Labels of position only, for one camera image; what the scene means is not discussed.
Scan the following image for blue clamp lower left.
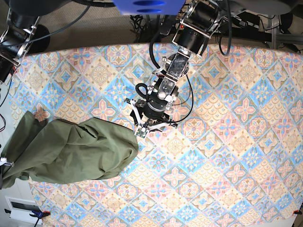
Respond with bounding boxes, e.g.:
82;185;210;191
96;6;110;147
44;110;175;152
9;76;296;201
4;208;51;225

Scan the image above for orange clamp lower right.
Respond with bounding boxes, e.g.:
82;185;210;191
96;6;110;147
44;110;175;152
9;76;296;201
293;210;303;215

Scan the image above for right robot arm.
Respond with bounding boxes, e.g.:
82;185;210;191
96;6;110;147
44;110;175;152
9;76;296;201
0;0;42;189

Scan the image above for green t-shirt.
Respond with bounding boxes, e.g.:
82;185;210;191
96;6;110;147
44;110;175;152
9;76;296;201
0;112;139;189

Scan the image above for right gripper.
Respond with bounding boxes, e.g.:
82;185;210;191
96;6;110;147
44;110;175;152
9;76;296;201
0;157;14;184

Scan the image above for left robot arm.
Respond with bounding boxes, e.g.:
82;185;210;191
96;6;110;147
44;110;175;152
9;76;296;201
125;0;294;137

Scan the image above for black round stool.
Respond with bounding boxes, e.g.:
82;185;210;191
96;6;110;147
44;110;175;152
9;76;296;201
27;24;50;54

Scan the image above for patterned tablecloth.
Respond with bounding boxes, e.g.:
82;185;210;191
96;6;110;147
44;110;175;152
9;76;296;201
8;44;303;227

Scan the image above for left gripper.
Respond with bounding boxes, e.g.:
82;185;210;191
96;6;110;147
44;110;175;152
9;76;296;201
125;98;178;131

